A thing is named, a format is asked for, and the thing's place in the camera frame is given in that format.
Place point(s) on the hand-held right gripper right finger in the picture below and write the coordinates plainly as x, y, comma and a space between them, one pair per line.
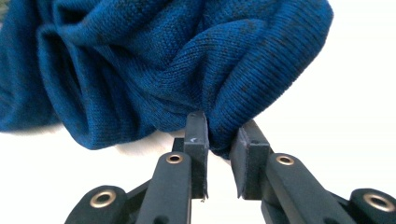
249, 168

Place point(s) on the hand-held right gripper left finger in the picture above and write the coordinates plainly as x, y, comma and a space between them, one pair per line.
197, 155

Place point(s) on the dark blue knit garment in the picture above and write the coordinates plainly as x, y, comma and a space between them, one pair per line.
155, 62

